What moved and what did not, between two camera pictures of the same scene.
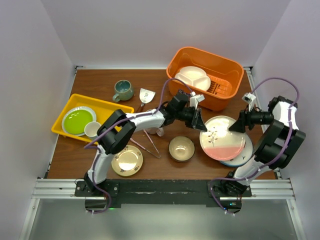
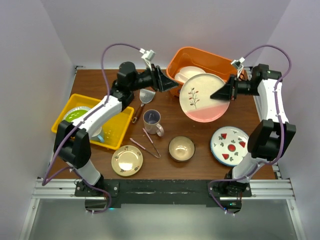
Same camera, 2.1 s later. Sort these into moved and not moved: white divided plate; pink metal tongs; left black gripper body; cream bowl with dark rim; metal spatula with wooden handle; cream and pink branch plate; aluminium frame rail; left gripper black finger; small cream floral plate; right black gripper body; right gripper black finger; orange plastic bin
Moved: left black gripper body; left gripper black finger; cream and pink branch plate; right gripper black finger; right black gripper body
Not moved: orange plastic bin; small cream floral plate; white divided plate; metal spatula with wooden handle; pink metal tongs; cream bowl with dark rim; aluminium frame rail
